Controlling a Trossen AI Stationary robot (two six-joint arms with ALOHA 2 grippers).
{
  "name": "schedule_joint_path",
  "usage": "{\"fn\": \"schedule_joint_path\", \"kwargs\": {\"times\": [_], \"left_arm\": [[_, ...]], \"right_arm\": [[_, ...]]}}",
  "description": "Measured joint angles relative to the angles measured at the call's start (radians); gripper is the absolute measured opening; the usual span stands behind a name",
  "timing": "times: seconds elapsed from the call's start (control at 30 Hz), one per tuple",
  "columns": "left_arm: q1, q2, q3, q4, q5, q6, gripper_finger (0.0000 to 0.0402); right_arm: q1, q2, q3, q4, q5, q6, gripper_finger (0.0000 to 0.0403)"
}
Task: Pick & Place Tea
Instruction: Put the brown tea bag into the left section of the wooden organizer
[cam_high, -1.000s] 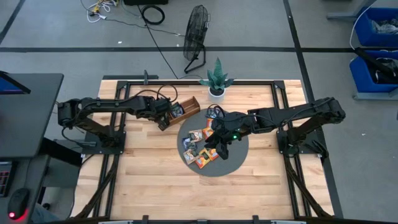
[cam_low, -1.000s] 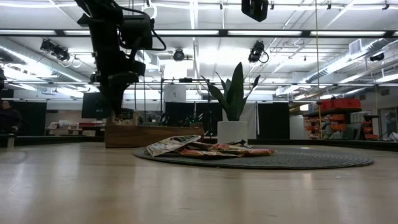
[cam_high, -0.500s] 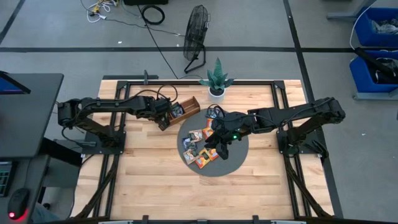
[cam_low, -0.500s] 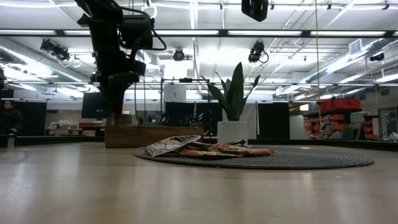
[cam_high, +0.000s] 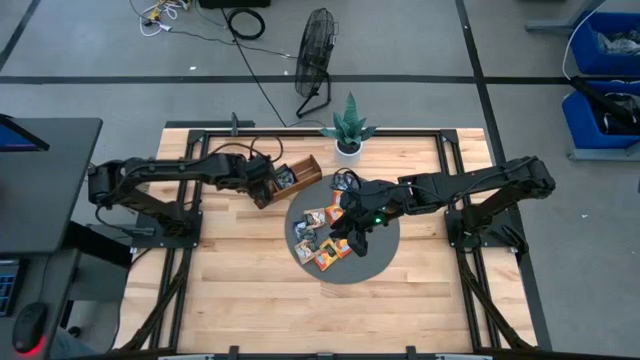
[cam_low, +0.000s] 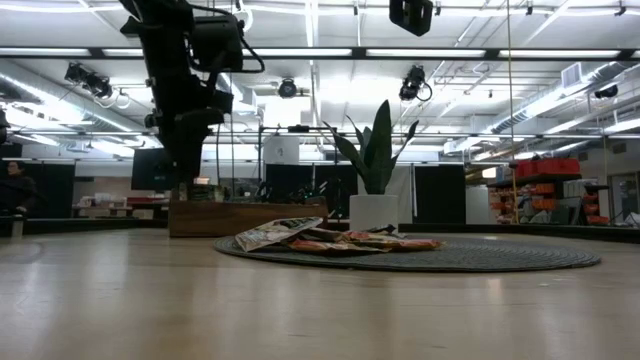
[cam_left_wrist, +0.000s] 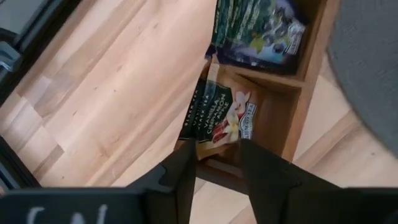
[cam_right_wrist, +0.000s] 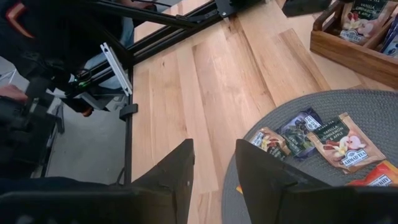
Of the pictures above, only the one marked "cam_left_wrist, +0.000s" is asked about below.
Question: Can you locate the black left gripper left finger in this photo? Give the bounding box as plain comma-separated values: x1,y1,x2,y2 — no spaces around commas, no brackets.
126,138,198,224

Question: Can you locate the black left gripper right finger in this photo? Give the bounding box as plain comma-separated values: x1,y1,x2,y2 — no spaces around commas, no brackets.
240,138,343,224

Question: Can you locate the cream and black tea packet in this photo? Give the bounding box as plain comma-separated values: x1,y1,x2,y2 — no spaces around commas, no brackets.
178,62,259,161

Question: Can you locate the dark blue tea packet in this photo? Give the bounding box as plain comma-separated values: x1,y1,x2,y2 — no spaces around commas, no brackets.
205,0,307,75

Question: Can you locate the wooden compartment tray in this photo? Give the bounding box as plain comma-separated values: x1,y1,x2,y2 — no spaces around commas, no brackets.
174,0,341,195

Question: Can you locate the round grey woven mat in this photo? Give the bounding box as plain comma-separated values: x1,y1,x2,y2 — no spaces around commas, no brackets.
325,0,398,159

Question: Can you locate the black table frame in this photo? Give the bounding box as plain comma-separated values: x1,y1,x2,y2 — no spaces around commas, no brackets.
0,0,83,190

